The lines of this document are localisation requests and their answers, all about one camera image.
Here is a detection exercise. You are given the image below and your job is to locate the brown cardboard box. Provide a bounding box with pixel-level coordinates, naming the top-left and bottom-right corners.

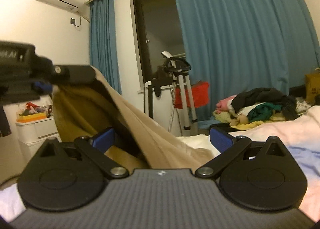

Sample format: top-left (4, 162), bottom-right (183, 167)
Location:
top-left (305, 67), bottom-right (320, 104)

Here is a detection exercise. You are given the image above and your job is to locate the white drawer cabinet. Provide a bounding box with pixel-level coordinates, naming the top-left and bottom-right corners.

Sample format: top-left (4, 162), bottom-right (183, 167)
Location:
top-left (16, 117), bottom-right (61, 164)

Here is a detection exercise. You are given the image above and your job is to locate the blue curtain panel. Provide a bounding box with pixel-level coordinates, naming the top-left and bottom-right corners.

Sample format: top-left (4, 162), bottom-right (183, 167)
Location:
top-left (175, 0), bottom-right (319, 120)
top-left (89, 0), bottom-right (121, 93)

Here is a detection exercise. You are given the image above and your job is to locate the blue curtain left panel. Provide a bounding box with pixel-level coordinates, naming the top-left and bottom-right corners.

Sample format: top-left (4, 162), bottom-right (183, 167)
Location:
top-left (89, 0), bottom-right (121, 93)

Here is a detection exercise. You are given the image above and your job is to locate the wall socket with cable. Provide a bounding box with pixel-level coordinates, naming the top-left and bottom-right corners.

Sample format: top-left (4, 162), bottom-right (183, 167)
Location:
top-left (70, 14), bottom-right (82, 28)

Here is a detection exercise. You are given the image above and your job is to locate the silver folding exercise bike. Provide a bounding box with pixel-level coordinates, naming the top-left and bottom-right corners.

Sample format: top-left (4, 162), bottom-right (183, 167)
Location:
top-left (143, 51), bottom-right (199, 136)

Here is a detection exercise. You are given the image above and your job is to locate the dark window door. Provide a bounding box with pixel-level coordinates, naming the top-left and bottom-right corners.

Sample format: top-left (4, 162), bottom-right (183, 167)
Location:
top-left (133, 0), bottom-right (185, 82)

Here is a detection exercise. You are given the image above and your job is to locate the blue curtain right panel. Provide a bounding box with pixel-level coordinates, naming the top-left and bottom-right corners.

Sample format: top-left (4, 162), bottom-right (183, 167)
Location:
top-left (175, 0), bottom-right (319, 120)

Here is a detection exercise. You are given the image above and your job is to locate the beige trench coat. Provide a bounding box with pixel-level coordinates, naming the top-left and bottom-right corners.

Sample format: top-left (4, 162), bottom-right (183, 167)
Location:
top-left (53, 70), bottom-right (219, 171)

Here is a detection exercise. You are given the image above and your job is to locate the pile of mixed clothes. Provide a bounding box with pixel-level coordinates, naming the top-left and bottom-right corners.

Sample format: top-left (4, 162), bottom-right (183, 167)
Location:
top-left (209, 87), bottom-right (312, 132)

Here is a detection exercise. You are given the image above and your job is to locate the yellow tray with clutter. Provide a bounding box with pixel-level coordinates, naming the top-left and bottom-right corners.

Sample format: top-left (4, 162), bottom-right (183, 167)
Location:
top-left (16, 102), bottom-right (53, 123)

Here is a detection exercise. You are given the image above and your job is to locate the red fabric bag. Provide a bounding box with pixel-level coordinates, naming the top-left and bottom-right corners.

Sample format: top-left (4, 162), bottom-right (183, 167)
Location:
top-left (175, 81), bottom-right (209, 109)

